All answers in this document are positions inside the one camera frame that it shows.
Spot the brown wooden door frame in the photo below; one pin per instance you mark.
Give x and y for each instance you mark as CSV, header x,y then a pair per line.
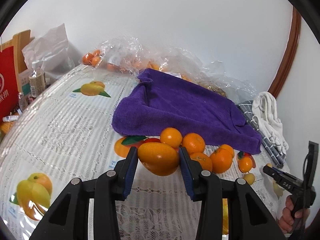
x,y
289,54

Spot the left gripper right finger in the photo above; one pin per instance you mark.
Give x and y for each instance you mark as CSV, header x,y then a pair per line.
x,y
248,217

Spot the small orange kumquat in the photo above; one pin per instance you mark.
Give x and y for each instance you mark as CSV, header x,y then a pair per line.
x,y
245,164

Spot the oval orange kumquat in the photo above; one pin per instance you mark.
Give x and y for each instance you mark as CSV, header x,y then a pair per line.
x,y
160,159

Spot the white plastic bag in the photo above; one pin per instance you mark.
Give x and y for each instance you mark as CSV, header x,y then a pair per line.
x,y
50,53

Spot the plastic bottle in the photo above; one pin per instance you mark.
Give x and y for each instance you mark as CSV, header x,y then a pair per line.
x,y
37,79

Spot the grey checked cloth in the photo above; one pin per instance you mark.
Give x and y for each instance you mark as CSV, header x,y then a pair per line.
x,y
276,157

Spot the purple towel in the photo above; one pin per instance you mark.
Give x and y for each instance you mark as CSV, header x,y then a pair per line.
x,y
161,100

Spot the right hand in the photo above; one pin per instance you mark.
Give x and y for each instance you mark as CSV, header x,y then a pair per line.
x,y
286,221

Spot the white striped towel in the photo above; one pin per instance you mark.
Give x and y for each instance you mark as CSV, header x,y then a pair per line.
x,y
264,107

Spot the small mandarin orange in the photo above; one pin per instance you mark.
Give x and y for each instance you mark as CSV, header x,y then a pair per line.
x,y
227,148

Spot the round orange kumquat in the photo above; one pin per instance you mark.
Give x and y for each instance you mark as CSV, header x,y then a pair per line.
x,y
171,137

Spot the red cardboard box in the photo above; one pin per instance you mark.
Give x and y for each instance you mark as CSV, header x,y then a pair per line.
x,y
9,90

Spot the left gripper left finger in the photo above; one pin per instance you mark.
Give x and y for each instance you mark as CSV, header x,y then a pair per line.
x,y
67,217

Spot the clear plastic fruit bags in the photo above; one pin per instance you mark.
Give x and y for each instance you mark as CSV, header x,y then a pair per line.
x,y
128,56

